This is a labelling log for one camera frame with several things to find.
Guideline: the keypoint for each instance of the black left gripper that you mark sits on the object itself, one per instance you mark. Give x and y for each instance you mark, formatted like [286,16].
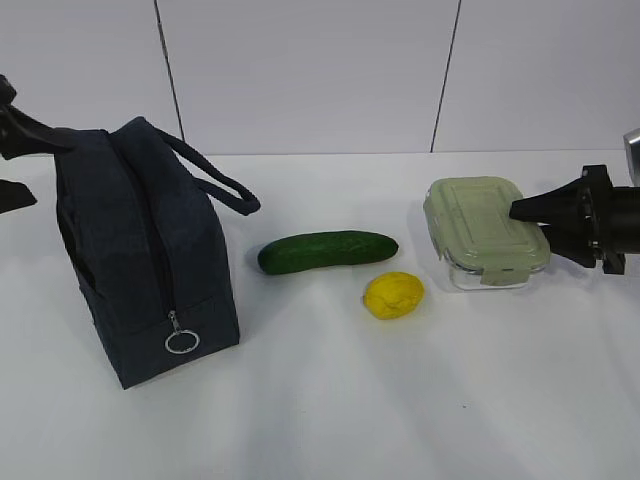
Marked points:
[23,135]

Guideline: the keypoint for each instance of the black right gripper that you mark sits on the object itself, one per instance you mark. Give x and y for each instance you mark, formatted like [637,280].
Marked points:
[611,214]

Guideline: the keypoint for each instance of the glass container green lid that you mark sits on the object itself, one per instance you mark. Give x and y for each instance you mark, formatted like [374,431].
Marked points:
[471,230]

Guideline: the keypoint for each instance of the navy blue lunch bag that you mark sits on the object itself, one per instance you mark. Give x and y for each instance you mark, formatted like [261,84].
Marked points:
[135,209]

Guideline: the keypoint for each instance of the yellow lemon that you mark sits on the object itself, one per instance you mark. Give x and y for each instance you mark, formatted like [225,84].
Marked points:
[393,295]

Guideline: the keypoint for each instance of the green cucumber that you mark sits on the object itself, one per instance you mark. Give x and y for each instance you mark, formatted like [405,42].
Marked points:
[303,252]

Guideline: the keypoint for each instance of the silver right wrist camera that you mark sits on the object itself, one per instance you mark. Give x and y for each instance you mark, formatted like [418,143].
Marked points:
[632,152]

